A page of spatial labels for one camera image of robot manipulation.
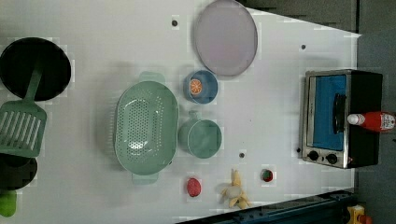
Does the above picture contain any red round toy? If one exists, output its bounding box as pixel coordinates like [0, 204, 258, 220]
[187, 177, 202, 197]

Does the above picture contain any lime green object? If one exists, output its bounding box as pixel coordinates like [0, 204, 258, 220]
[0, 190, 17, 217]

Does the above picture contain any pink round plate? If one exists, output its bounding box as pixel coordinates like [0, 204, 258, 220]
[193, 0, 258, 77]

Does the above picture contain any peeled banana toy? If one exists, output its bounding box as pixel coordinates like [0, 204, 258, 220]
[221, 169, 251, 209]

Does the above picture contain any blue bowl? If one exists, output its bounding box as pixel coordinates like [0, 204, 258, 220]
[183, 70, 219, 105]

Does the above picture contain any green cup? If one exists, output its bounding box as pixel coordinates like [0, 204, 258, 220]
[177, 110, 222, 159]

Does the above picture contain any green oval colander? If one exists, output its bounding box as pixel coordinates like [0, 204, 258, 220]
[114, 72, 179, 185]

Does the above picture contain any strawberry toy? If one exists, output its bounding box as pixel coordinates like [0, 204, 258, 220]
[262, 169, 274, 182]

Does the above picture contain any black pot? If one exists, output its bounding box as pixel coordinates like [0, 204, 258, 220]
[0, 154, 37, 190]

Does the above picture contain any red ketchup bottle plush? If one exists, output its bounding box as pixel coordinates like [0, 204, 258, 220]
[347, 111, 395, 133]

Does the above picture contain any orange slice toy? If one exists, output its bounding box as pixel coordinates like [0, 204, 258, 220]
[189, 78, 203, 95]

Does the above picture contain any green slotted spatula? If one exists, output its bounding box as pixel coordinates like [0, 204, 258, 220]
[0, 67, 47, 158]

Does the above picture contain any black toaster oven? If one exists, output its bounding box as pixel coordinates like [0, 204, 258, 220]
[301, 69, 383, 169]

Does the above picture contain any black round pan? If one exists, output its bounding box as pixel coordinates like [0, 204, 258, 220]
[1, 37, 71, 101]

